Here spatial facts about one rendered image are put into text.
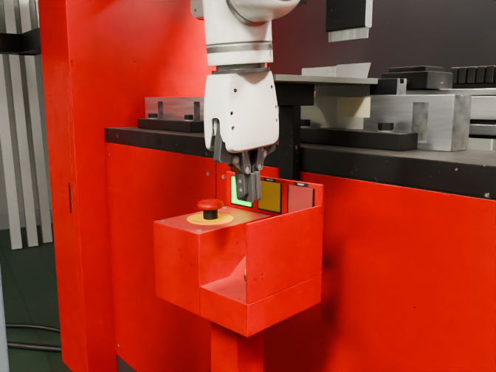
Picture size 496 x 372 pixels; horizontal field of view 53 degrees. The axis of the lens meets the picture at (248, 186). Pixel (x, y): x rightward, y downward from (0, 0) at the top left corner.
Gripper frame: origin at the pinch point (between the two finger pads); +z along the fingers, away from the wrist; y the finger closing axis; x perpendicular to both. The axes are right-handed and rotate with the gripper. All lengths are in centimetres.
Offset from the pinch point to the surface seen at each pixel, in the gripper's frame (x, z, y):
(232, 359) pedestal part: -3.1, 26.5, 2.4
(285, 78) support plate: -5.4, -13.5, -15.3
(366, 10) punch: -6.6, -24.8, -41.8
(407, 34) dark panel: -25, -22, -95
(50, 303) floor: -179, 88, -41
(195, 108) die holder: -63, -5, -45
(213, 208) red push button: -8.2, 4.6, -0.7
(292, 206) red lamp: -0.3, 5.3, -9.7
